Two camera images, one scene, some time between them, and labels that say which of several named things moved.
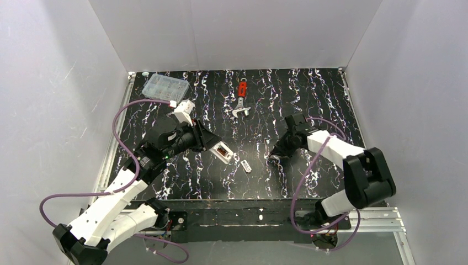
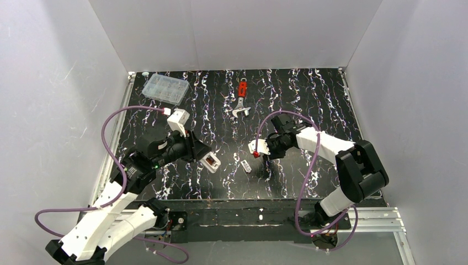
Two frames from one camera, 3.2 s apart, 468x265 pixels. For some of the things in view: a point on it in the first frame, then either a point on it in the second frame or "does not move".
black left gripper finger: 207,138 → 198,148
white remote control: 222,152 → 211,162
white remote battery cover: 246,166 does not move
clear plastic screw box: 165,87 does not move
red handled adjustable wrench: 242,92 does not move
